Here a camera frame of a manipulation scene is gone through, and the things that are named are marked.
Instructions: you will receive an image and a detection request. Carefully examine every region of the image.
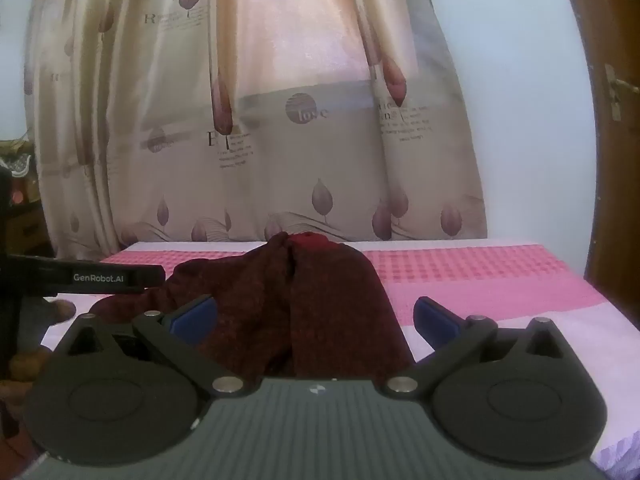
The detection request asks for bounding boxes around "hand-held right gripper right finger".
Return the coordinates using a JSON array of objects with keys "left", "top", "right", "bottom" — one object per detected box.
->
[{"left": 382, "top": 296, "right": 584, "bottom": 402}]

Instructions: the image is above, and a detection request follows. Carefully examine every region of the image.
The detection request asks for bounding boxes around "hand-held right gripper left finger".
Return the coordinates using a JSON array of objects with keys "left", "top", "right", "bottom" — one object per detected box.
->
[{"left": 54, "top": 296, "right": 262, "bottom": 402}]

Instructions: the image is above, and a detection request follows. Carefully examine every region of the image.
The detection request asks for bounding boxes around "dark red knit garment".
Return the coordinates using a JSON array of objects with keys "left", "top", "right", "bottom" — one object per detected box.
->
[{"left": 92, "top": 231, "right": 416, "bottom": 381}]

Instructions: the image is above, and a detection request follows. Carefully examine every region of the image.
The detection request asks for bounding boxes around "person's left hand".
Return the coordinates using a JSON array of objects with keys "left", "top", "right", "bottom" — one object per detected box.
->
[{"left": 45, "top": 299, "right": 77, "bottom": 322}]

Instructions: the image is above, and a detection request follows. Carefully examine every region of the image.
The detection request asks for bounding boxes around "pink checkered bed sheet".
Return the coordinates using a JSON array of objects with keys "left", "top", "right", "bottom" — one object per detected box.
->
[{"left": 40, "top": 240, "right": 640, "bottom": 467}]

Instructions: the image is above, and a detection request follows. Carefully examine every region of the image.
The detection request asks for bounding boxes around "brown cardboard box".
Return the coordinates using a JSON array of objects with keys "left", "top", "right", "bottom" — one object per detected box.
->
[{"left": 0, "top": 204, "right": 48, "bottom": 261}]

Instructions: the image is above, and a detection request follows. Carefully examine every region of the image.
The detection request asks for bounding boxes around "brown wooden door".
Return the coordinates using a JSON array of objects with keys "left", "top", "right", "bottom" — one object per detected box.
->
[{"left": 554, "top": 0, "right": 640, "bottom": 332}]

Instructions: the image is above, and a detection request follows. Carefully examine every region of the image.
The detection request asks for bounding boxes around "beige leaf print curtain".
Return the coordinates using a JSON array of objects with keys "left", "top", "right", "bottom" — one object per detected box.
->
[{"left": 22, "top": 0, "right": 489, "bottom": 262}]

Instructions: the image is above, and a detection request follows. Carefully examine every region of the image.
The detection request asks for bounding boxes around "brass door latch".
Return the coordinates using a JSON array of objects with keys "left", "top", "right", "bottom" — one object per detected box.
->
[{"left": 604, "top": 64, "right": 640, "bottom": 122}]

